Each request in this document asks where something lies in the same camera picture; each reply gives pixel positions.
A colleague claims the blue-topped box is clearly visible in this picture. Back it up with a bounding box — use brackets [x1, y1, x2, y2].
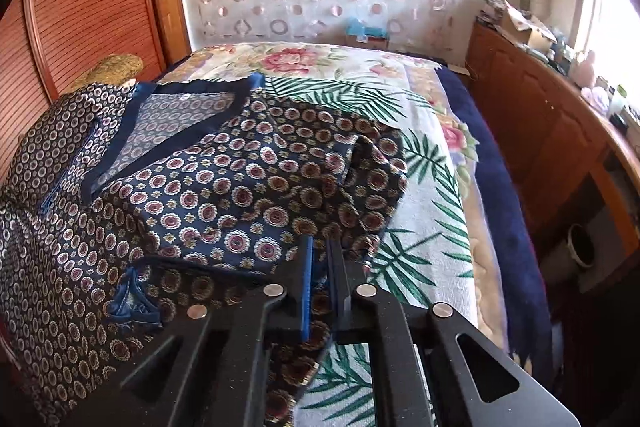
[347, 19, 392, 50]

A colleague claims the navy circle-print garment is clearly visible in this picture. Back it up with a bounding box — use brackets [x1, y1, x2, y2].
[0, 74, 409, 427]

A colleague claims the green-capped bottle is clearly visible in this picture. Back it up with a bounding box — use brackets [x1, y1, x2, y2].
[607, 84, 629, 118]

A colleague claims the gold patterned folded cloth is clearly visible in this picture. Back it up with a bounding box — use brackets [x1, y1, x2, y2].
[70, 53, 145, 94]

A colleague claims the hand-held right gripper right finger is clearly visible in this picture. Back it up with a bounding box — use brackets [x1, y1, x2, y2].
[326, 238, 582, 427]

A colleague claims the grey pipe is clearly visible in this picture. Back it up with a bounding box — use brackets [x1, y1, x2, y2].
[539, 222, 597, 282]

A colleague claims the wooden cabinet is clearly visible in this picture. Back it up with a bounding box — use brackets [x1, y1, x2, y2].
[465, 21, 640, 300]

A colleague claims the window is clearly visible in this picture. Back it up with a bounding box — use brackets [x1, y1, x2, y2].
[579, 0, 640, 70]

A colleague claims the open cardboard box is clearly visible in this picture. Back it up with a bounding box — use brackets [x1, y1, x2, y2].
[499, 1, 557, 50]

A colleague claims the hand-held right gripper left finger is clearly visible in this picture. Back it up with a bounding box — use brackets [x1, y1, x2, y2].
[65, 235, 315, 427]

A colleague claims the green leaf-print bed sheet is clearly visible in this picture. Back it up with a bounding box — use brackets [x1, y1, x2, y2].
[264, 74, 477, 427]

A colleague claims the navy blue blanket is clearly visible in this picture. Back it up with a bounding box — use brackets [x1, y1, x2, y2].
[434, 66, 557, 390]

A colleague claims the floral bed blanket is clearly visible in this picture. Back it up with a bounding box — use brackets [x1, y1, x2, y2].
[160, 42, 521, 358]

